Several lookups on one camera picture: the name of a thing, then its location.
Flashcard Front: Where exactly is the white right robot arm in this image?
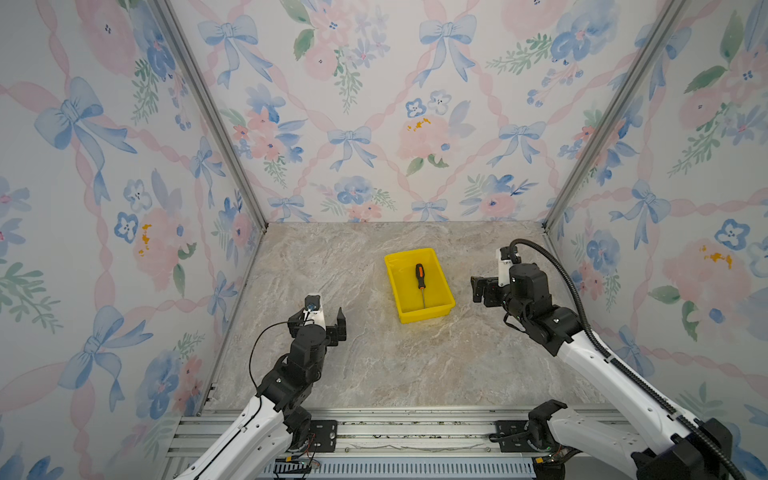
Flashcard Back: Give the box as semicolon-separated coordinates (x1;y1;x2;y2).
471;261;742;479

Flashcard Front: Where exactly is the aluminium corner post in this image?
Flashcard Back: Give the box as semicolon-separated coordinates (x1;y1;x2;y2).
148;0;268;234
542;0;689;234

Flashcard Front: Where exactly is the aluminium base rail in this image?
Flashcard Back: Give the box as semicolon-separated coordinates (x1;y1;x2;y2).
161;407;637;480

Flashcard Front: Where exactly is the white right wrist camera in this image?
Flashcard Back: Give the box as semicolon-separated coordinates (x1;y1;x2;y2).
497;246;521;286

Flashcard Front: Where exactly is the black corrugated cable conduit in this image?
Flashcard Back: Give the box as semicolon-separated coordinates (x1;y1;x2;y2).
508;238;748;480

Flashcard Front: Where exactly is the yellow plastic bin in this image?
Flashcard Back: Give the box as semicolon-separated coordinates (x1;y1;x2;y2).
385;248;456;324

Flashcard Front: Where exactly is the aluminium corner post right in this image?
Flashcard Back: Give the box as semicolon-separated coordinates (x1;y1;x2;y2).
542;0;689;234

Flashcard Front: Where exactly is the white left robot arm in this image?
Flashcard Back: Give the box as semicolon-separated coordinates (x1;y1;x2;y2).
178;295;347;479

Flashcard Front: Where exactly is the orange black handled screwdriver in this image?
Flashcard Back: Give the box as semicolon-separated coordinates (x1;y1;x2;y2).
415;263;426;307

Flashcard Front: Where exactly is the aluminium corner post left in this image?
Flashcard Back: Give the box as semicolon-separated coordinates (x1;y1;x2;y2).
148;0;268;234

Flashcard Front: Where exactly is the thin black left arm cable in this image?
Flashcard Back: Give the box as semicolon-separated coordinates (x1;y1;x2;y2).
248;319;301;400

